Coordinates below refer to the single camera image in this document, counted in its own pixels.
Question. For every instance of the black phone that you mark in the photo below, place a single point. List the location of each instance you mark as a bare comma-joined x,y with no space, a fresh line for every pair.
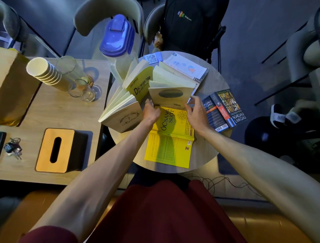
2,142

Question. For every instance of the tall clear drinking glass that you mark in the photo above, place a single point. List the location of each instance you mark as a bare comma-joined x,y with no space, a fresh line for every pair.
71,68

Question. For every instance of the white book with blue illustrations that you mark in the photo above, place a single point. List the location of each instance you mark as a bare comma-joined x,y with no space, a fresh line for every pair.
186,66

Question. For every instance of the bunch of keys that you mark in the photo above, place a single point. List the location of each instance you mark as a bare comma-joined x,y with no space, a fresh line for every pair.
13,148

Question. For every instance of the person's dark red garment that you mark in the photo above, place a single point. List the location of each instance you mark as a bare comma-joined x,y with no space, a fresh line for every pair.
162,215

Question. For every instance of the black backpack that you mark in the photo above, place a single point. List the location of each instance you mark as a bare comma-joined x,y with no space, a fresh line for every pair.
195,22

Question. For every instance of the person's right thumb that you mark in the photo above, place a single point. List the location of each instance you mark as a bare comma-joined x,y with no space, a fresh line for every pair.
188,111

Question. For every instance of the dark book with gold title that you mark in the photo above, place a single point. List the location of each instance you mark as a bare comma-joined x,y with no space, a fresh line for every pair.
231,107

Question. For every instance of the beige book with sketched cover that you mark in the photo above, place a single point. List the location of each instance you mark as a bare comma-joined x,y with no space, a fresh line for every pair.
122,115

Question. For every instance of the yellow-green book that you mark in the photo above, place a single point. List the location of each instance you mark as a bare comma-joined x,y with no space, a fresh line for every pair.
140,83

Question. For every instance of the wooden tissue box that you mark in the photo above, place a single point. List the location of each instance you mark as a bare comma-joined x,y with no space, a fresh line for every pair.
58,150

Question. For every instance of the stack of paper cups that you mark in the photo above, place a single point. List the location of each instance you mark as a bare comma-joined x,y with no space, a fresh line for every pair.
47,72

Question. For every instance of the person's left forearm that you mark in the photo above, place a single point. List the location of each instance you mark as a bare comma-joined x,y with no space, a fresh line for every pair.
100,175

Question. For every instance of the dark book with orange spine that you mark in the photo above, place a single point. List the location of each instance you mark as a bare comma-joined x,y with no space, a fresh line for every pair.
213,115

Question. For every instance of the yellow book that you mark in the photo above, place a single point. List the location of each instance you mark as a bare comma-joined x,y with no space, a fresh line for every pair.
172,140

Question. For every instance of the brown paper bag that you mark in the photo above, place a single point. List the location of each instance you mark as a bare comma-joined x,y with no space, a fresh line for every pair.
15,85

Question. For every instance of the person's left hand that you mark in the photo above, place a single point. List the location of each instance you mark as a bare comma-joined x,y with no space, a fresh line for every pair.
150,114

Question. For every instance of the blue and white code card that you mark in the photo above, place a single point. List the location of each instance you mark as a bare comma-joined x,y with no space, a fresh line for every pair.
152,58

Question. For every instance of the clear pitcher with blue lid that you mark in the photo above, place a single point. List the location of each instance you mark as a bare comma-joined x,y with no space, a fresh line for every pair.
117,37

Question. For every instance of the beige book with dark oval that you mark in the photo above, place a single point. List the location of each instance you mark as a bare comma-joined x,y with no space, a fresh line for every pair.
171,94

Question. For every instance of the person's right hand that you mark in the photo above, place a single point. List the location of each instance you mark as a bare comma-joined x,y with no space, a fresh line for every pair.
198,117

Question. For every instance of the person's left thumb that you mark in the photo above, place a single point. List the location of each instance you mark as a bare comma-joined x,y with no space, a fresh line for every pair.
157,112

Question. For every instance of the person's right forearm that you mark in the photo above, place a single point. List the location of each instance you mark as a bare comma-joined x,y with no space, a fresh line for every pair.
262,170

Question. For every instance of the short clear drinking glass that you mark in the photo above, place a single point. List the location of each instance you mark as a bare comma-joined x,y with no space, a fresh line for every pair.
81,90

